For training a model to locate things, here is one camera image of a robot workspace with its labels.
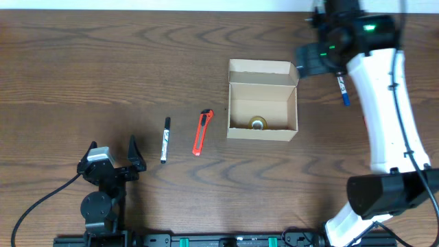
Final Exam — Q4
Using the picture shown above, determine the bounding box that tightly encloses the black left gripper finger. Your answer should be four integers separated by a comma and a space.
127, 135, 147, 172
81, 141, 97, 162

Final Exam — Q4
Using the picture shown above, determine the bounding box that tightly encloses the black whiteboard marker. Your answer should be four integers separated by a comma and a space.
161, 117, 171, 164

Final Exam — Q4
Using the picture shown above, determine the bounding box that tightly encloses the blue whiteboard marker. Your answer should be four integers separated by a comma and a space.
337, 73, 351, 106

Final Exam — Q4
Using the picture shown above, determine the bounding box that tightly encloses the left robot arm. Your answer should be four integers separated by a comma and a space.
77, 136, 147, 246

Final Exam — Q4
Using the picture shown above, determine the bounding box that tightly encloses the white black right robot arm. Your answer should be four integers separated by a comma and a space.
296, 0, 438, 246

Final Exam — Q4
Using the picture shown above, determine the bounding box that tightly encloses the open cardboard box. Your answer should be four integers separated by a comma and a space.
227, 59, 299, 141

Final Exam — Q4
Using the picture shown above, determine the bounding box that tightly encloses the orange utility knife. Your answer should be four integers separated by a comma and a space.
192, 109, 214, 156

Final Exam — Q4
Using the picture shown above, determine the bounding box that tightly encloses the brown packing tape roll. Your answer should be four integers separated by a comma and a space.
248, 116, 268, 130

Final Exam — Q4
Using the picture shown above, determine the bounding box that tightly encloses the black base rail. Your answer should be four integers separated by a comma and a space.
53, 230, 399, 247

